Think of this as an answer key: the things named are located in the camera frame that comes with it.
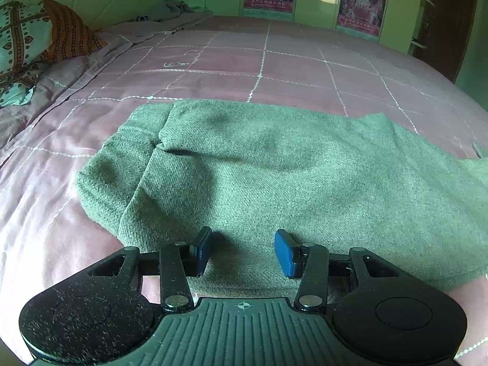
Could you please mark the lilac bed sheet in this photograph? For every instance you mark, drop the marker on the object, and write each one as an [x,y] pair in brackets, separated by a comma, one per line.
[68,72]

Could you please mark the grey-green knit pants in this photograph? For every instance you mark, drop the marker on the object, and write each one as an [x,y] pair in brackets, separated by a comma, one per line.
[267,179]

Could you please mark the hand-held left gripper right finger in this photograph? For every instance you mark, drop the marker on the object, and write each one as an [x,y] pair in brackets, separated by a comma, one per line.
[284,251]

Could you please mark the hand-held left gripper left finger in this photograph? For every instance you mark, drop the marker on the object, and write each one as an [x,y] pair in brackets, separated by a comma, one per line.
[202,249]

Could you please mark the patterned teal orange pillow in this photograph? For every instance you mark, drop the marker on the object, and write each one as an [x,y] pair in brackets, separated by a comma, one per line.
[23,34]

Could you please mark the crumpled grey cloth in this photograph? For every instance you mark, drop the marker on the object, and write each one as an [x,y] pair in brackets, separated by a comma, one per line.
[167,9]

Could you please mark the pink checked bed blanket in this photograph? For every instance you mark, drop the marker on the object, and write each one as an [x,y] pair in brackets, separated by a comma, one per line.
[267,68]

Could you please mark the dark brown wooden door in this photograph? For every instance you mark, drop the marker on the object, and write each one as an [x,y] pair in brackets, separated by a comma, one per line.
[450,19]

